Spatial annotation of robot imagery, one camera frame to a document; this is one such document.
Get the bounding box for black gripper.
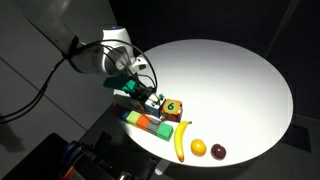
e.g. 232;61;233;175
114;84;165;112

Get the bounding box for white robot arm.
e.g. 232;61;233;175
12;0;157;110

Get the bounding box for white blue soft block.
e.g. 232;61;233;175
145;93;165;117

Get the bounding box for orange soft block number nine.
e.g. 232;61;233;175
161;99;183;122

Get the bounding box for orange cube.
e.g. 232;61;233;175
136;115;151;130

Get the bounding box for grey dotted cube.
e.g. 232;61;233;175
146;119;161;135

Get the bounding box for lime green cube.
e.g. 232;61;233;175
126;111;141;126

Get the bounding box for blue cube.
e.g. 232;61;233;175
119;110;130;121

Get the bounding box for yellow banana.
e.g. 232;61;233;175
174;121;191;162

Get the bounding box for yellow orange fruit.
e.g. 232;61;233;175
191;139;207;157

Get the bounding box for dark red plum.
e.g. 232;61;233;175
211;144;226;160

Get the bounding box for round white table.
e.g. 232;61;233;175
119;38;295;176

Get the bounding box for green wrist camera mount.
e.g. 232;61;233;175
103;76;136;93

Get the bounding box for black cable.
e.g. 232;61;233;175
0;39;159;125

